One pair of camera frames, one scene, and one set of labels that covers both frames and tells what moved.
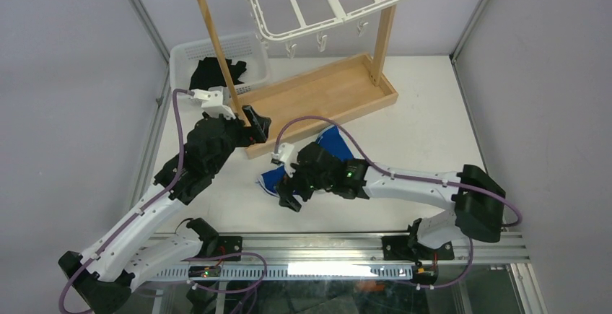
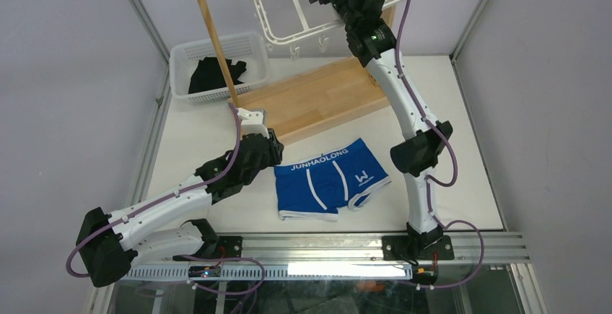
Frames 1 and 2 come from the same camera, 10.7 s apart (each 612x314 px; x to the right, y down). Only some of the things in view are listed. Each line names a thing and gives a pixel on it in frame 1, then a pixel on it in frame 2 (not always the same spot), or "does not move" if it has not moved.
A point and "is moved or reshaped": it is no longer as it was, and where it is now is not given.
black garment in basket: (208, 73) does not move
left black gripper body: (236, 136) to (270, 159)
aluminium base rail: (325, 258) does not move
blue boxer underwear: (330, 136) is moved or reshaped
